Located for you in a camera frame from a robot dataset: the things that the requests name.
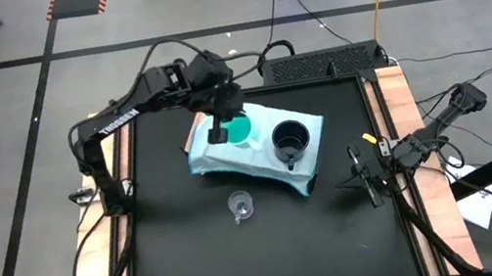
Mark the black hanging cable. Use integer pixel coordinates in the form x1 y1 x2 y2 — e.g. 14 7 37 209
261 0 291 49

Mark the white paper sheet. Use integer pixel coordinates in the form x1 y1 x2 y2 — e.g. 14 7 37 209
441 149 492 235

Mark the light blue microfibre cloth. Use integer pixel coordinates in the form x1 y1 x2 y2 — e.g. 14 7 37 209
180 90 336 215

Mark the black hazard-striped floor mat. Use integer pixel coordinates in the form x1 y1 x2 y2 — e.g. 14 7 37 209
43 0 115 23

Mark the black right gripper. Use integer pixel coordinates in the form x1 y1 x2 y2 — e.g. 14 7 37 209
329 138 404 214

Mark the clear glass cup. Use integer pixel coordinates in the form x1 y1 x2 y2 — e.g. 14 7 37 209
225 188 257 227

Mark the yellow tape tag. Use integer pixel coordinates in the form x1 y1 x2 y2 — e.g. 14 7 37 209
361 130 379 147

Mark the dark blue speckled enamel mug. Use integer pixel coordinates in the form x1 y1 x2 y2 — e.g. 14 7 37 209
267 116 316 174

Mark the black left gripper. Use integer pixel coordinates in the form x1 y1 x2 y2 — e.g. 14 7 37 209
182 45 252 148

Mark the teal plastic mug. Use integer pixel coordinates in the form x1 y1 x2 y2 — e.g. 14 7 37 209
220 112 256 148

